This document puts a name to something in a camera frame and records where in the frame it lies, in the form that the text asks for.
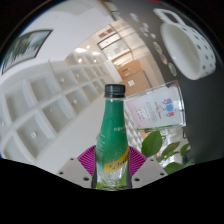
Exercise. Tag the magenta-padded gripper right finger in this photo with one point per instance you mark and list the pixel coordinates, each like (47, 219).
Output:
(150, 171)

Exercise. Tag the white polka dot mug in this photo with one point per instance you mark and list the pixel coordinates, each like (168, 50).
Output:
(186, 46)

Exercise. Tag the framed landscape wall picture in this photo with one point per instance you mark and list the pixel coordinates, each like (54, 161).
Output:
(26, 48)

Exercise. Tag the recessed ceiling lights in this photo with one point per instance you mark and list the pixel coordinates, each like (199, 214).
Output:
(80, 50)

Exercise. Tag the potted green leafy plant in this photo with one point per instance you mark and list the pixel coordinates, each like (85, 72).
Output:
(151, 143)

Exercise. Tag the clear acrylic sign stand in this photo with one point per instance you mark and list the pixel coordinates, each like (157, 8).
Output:
(156, 110)

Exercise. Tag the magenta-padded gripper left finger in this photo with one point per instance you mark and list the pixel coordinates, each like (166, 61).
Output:
(75, 171)

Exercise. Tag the green drink bottle black cap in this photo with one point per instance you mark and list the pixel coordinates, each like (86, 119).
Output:
(111, 133)

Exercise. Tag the round colourful badge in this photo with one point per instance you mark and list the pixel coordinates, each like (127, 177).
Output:
(157, 47)
(172, 69)
(163, 58)

